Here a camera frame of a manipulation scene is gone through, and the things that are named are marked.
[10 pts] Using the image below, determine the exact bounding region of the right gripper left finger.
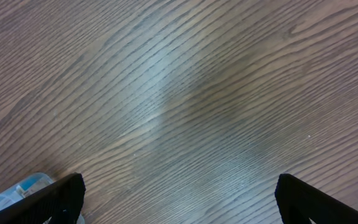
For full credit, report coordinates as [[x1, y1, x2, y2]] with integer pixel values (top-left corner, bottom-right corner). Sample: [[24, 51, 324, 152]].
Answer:
[[0, 172, 86, 224]]

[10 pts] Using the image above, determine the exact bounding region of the clear plastic container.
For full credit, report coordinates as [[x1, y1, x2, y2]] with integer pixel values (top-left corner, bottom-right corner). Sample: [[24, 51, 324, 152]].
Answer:
[[0, 172, 86, 224]]

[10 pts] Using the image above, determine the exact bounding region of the white plaster box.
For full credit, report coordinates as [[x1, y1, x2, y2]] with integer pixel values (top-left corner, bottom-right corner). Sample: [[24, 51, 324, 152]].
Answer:
[[16, 177, 51, 198]]

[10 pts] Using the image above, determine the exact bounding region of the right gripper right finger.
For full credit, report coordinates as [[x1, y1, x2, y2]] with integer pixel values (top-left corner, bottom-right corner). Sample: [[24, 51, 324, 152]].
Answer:
[[275, 174, 358, 224]]

